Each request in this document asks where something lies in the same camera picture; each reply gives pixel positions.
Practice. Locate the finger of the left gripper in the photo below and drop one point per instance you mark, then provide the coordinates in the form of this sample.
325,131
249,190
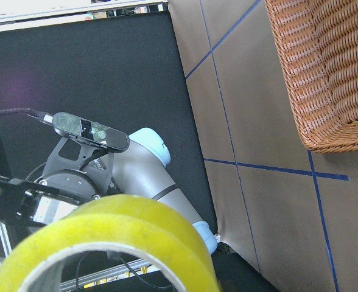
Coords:
19,200

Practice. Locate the yellow clear tape roll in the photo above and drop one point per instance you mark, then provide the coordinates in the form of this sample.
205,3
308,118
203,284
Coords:
130,224

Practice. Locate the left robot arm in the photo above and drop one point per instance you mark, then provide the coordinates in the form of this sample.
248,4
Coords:
76,173

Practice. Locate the brown wicker basket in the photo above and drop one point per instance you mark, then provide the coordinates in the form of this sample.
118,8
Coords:
317,45

